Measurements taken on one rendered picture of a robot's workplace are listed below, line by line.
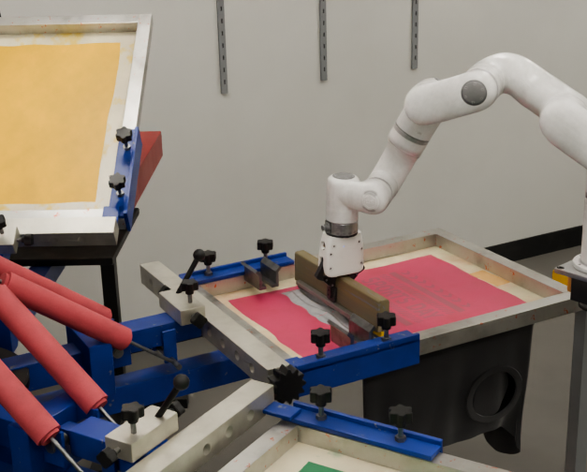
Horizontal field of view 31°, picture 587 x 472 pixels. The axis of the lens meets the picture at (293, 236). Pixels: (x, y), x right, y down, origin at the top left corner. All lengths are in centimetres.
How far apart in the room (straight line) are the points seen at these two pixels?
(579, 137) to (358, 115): 276
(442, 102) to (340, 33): 255
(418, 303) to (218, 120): 210
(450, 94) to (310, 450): 77
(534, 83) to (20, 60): 158
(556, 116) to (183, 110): 251
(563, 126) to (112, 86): 139
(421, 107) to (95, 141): 104
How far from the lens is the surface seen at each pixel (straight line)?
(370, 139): 489
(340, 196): 237
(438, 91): 219
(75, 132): 294
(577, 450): 302
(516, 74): 224
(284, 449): 195
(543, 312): 251
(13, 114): 303
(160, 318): 231
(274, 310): 255
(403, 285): 269
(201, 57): 442
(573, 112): 215
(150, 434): 181
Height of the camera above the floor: 195
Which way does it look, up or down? 19 degrees down
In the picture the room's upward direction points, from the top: 2 degrees counter-clockwise
